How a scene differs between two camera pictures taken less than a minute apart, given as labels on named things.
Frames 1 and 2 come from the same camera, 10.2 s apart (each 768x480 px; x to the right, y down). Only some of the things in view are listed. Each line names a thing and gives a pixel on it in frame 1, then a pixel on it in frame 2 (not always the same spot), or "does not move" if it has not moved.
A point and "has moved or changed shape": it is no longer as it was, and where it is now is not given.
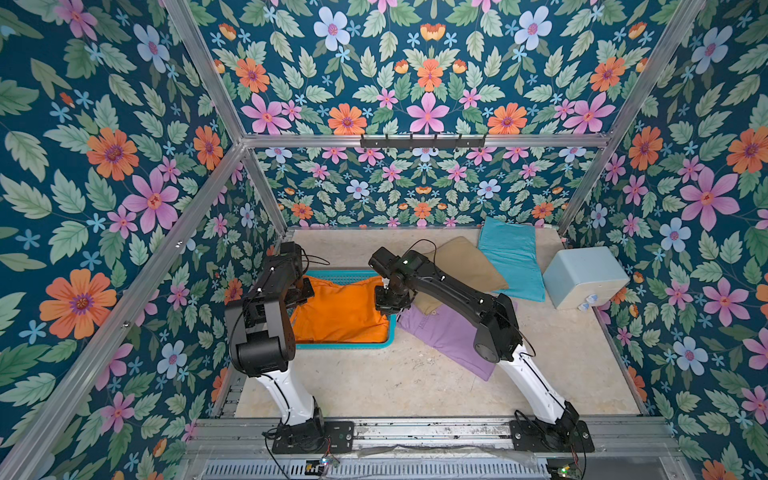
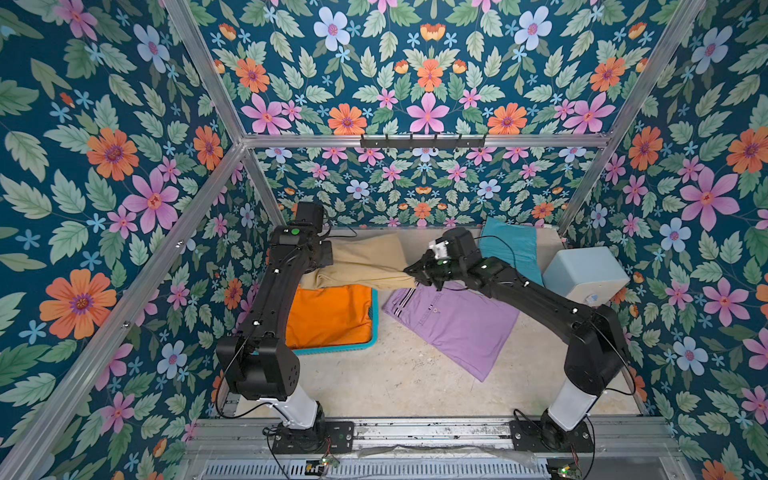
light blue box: [583, 277] does not move
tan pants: [459, 258] has moved or changed shape
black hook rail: [423, 142] does not move
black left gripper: [307, 291] → [327, 256]
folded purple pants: [449, 330] does not move
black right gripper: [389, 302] → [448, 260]
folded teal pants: [511, 249] does not move
